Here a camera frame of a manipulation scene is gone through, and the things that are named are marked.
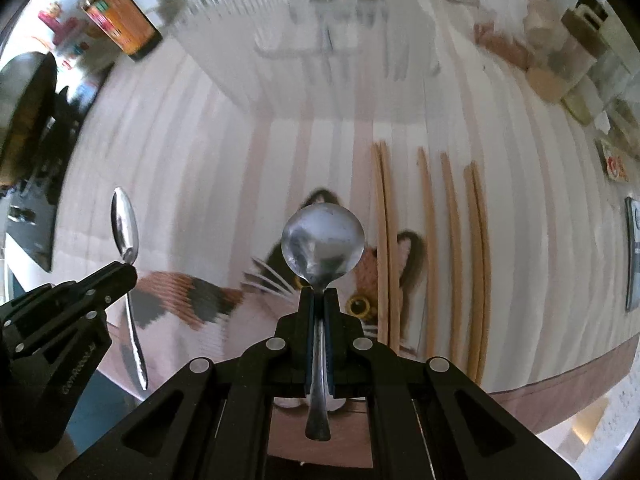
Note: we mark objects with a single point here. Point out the round steel spoon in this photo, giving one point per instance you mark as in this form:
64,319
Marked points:
320,244

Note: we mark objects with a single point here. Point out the black induction cooktop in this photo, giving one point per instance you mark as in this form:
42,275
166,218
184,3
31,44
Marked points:
34,201

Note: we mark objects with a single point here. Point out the striped cat print mat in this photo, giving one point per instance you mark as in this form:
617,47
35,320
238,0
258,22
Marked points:
213,186

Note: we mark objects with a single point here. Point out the blue smartphone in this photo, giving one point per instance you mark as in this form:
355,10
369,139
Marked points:
633,227

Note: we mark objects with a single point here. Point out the white lid jar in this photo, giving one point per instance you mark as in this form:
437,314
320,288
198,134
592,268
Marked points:
611,73

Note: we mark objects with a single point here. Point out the soy sauce bottle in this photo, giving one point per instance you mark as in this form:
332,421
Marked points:
125,24

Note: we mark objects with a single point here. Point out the steel spoon lone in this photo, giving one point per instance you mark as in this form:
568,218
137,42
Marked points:
368,12

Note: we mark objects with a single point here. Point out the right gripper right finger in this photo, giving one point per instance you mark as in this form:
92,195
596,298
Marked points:
428,420

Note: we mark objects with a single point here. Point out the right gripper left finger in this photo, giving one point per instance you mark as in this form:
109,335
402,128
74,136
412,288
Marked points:
210,420

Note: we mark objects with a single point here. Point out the clear plastic tray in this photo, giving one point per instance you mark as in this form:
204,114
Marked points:
263,54

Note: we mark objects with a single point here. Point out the small red white box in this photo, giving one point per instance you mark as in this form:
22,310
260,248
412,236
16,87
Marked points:
613,161

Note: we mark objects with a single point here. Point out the colourful wall stickers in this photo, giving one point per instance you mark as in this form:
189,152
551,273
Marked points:
73,39

